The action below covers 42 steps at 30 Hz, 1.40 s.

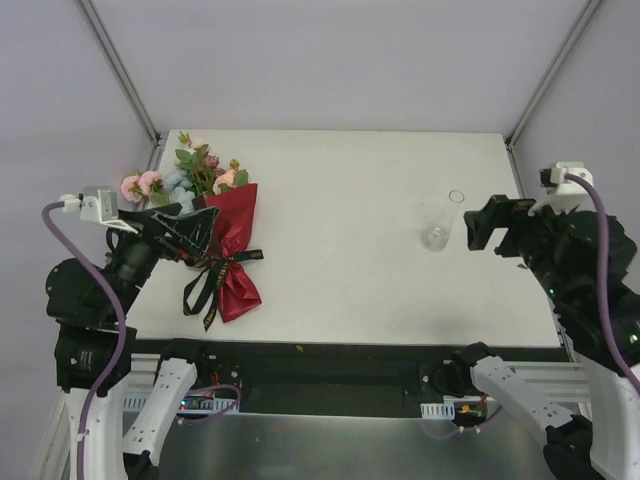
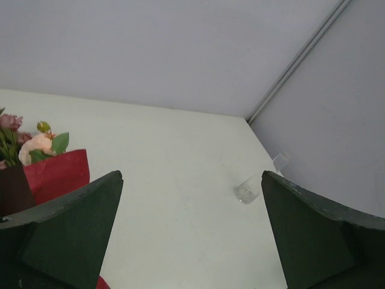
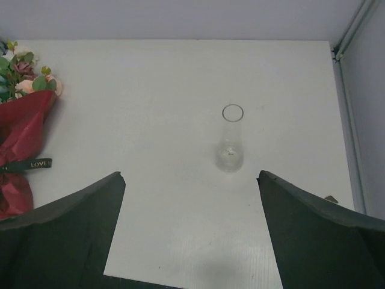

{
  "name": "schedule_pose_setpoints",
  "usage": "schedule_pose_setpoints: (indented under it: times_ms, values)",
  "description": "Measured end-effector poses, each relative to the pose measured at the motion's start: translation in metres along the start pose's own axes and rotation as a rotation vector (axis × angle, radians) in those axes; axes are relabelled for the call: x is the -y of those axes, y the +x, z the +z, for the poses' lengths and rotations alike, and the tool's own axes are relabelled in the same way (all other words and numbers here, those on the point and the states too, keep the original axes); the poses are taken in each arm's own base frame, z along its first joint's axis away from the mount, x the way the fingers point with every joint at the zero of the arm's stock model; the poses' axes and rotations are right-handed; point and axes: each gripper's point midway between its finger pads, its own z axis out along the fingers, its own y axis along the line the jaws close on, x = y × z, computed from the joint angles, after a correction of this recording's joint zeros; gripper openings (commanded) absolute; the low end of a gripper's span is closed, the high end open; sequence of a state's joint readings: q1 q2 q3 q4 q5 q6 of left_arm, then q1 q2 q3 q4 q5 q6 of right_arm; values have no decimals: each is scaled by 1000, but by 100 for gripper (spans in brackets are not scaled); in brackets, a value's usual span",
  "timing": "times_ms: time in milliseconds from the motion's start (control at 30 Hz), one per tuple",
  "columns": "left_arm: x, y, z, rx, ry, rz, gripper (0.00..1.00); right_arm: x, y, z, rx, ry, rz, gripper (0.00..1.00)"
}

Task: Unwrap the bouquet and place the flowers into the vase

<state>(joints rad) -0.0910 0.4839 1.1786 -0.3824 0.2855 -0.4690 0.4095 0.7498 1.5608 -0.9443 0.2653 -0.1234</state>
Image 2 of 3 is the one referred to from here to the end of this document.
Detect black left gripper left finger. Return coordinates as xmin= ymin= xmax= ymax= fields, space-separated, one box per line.
xmin=1 ymin=170 xmax=123 ymax=288

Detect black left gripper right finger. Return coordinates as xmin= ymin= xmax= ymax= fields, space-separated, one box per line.
xmin=261 ymin=171 xmax=384 ymax=288

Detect red paper flower wrapping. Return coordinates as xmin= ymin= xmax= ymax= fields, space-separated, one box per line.
xmin=0 ymin=149 xmax=111 ymax=289

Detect peach artificial flower stem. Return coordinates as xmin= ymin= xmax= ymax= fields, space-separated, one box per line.
xmin=19 ymin=121 xmax=70 ymax=166

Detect clear glass vase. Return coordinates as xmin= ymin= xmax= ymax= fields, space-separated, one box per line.
xmin=235 ymin=152 xmax=291 ymax=205

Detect mauve artificial flower stem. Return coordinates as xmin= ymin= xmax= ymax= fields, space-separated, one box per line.
xmin=0 ymin=107 xmax=32 ymax=170

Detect aluminium corner frame post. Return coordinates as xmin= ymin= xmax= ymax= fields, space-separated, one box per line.
xmin=245 ymin=0 xmax=352 ymax=126

